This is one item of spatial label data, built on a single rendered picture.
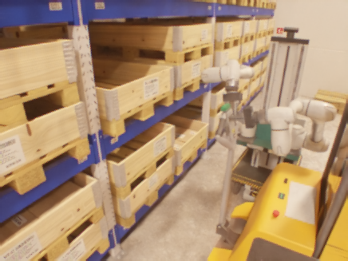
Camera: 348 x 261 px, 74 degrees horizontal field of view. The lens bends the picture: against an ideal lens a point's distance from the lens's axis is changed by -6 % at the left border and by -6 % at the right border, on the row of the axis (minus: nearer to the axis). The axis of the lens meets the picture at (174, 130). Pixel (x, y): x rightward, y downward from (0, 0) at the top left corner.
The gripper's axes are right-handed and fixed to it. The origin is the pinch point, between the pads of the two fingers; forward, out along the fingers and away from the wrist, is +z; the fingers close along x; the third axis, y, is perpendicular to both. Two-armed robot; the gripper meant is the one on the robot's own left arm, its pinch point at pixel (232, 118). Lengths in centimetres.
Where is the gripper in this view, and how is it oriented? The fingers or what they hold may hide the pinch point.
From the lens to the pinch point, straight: 161.9
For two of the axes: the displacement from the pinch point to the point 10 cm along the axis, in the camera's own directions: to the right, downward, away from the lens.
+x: -2.4, -9.2, -3.0
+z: -8.2, 0.3, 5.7
